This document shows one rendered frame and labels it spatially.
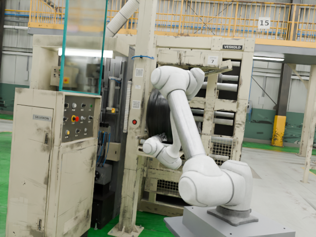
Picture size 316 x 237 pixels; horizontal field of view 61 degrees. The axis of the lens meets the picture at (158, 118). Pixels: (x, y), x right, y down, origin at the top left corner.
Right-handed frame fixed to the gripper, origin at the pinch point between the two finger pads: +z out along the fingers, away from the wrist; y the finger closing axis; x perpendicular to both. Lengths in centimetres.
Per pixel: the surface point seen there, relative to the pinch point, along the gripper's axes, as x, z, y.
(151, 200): 93, 64, 25
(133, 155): 26.3, 15.0, 30.1
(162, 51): -69, 54, 19
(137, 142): 10.9, 5.5, 23.7
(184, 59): -63, 53, -3
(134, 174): 44, 13, 28
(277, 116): 104, 906, -228
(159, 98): -29.5, 5.7, 6.8
